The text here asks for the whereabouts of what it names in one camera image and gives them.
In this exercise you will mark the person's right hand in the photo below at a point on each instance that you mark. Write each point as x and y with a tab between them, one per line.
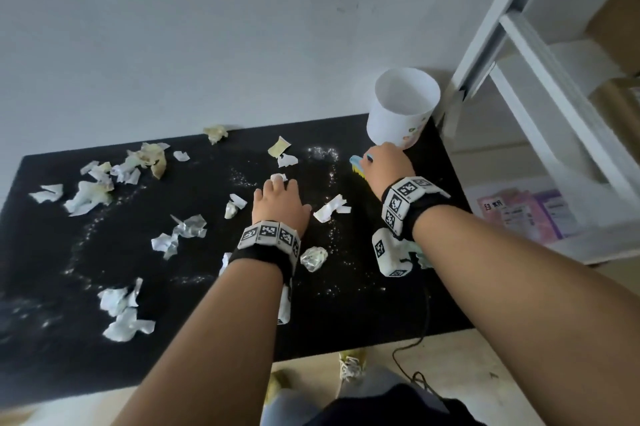
390	165

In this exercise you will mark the person's left hand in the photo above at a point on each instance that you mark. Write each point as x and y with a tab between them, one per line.
277	205

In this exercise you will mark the person's right fingers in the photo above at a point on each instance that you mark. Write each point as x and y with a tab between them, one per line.
372	154

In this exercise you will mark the person's left thumb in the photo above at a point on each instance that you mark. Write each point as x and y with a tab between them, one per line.
304	214

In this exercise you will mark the blue and yellow small brush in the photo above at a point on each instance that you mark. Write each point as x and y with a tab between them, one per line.
356	164

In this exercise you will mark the person's left forearm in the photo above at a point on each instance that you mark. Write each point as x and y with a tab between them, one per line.
200	355

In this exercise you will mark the person's right forearm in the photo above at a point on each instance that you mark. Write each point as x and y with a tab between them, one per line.
525	310

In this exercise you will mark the left wristband with marker tiles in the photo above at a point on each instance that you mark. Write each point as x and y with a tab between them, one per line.
265	240

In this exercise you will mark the wristband with marker tiles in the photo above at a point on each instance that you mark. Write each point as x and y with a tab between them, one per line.
402	203
265	240

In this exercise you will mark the scattered white crumbs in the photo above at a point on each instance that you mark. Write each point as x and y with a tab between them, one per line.
322	153

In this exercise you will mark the white plastic cup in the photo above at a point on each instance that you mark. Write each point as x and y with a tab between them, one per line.
400	105

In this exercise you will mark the right wristband with marker tiles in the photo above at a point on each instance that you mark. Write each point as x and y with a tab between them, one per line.
402	203

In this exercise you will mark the yellow-green right shoe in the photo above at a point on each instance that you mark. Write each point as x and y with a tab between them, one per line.
352	365

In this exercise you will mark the yellow-green shoe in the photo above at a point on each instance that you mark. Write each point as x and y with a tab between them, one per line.
352	365
276	385

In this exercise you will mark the pink packet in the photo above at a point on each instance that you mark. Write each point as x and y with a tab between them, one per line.
520	215

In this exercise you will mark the yellow-green left shoe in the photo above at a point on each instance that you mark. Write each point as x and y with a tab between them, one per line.
276	385

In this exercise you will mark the purple packet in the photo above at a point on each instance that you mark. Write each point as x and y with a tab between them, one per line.
562	210

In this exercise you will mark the scattered crumpled paper scraps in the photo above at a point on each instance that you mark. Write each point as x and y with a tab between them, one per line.
125	325

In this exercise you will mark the black shirt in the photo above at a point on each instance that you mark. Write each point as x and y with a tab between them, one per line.
395	408

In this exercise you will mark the white shelf board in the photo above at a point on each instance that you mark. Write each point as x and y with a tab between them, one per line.
600	240

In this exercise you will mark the brown cardboard box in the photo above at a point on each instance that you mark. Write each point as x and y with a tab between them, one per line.
617	30

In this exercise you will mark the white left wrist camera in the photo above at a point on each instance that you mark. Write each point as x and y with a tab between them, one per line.
284	305

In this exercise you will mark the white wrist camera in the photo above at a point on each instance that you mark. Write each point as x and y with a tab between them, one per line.
390	253
284	305

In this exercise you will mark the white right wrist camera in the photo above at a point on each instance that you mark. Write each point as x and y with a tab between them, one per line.
390	253

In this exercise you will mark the white ladder frame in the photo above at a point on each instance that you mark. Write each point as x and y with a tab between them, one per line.
545	70

